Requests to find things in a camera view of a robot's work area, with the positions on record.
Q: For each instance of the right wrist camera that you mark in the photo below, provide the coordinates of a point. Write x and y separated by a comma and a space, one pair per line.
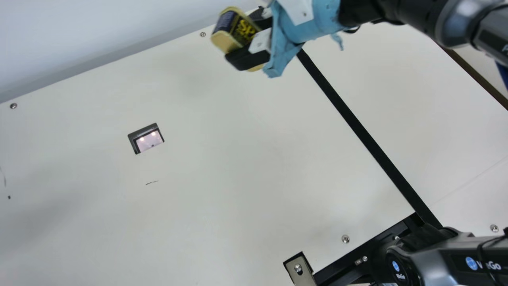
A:
295, 10

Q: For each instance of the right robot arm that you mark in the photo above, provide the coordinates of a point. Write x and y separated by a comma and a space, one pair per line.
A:
416, 14

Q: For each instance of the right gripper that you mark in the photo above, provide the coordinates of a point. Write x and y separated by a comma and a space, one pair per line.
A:
323, 20

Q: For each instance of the black strip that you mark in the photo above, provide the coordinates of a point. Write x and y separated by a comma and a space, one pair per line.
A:
369, 139

